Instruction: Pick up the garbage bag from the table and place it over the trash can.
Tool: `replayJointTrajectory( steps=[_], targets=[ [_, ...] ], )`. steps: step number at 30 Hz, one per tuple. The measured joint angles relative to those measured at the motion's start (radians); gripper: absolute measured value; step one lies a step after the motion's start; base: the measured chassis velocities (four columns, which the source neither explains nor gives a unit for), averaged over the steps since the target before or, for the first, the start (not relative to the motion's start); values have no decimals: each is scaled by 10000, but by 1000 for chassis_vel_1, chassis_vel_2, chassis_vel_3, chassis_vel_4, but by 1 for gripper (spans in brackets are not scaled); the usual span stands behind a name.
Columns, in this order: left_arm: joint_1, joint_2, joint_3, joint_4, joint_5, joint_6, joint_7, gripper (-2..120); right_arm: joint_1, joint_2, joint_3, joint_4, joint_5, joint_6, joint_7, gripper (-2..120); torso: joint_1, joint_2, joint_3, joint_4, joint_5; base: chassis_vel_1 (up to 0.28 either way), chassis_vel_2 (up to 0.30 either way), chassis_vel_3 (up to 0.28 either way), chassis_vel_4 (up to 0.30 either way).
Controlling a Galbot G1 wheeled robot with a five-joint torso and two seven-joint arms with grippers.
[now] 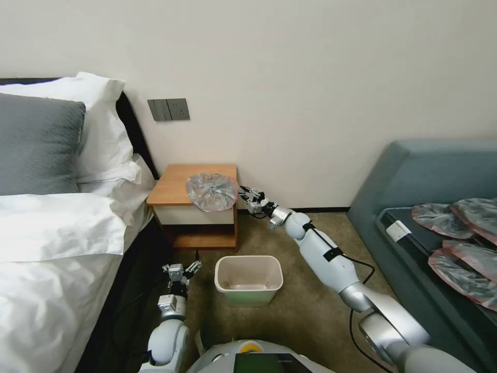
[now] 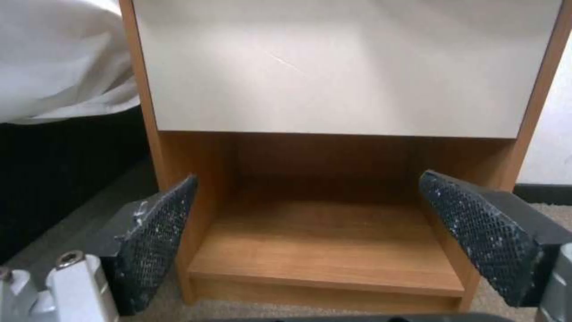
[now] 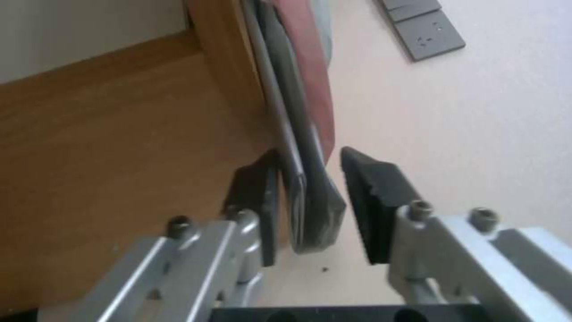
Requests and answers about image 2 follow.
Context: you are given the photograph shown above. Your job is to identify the white bed sheet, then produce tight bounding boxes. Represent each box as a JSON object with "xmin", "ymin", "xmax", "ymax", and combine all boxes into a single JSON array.
[{"xmin": 0, "ymin": 0, "xmax": 140, "ymax": 125}]

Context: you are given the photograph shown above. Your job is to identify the wooden nightstand with white drawer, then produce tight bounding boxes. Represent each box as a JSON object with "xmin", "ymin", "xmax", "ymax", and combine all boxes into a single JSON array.
[{"xmin": 118, "ymin": 0, "xmax": 572, "ymax": 312}]

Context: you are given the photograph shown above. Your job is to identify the black bed base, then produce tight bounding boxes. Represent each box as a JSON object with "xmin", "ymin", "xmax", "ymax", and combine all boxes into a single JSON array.
[{"xmin": 0, "ymin": 104, "xmax": 158, "ymax": 266}]

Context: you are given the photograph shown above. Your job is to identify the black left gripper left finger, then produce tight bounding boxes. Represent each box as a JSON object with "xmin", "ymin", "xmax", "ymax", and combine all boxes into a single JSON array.
[{"xmin": 0, "ymin": 173, "xmax": 199, "ymax": 322}]

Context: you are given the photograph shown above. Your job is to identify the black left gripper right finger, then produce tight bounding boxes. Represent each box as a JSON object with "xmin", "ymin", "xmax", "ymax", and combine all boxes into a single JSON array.
[{"xmin": 417, "ymin": 169, "xmax": 572, "ymax": 322}]

